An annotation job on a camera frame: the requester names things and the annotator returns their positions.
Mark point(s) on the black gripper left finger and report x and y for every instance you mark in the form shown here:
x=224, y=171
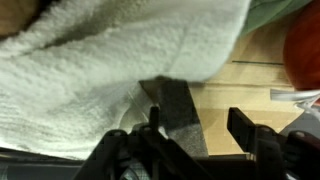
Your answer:
x=140, y=156

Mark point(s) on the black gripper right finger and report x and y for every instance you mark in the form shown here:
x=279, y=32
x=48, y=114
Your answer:
x=273, y=153

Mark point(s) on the white terry towel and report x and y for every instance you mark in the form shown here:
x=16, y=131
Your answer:
x=100, y=66

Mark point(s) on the plush red rose green leaves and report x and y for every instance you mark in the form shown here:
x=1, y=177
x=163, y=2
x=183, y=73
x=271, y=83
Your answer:
x=303, y=50

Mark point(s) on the brown cardboard box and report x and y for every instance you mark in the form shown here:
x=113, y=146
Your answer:
x=246, y=100

